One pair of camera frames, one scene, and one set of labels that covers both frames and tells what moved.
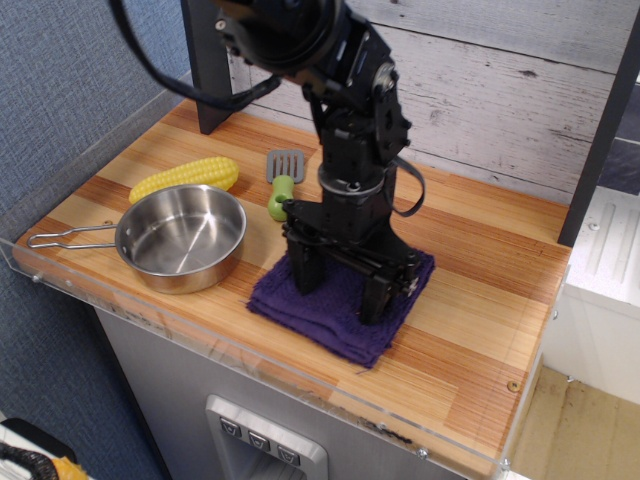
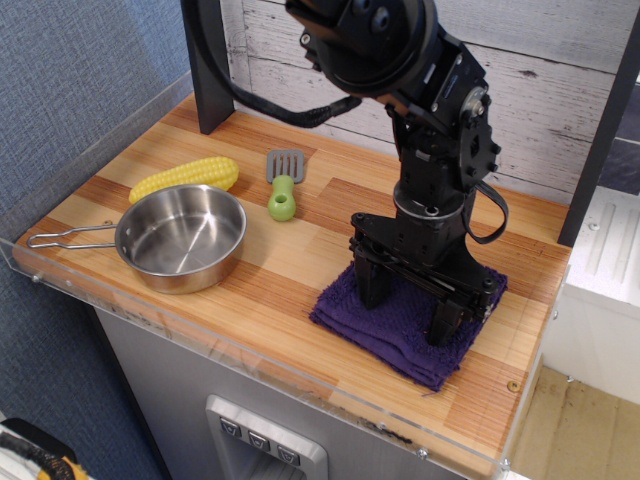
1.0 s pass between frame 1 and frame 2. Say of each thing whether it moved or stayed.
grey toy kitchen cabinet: stayed
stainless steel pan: stayed
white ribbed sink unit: stayed
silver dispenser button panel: stayed
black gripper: moved
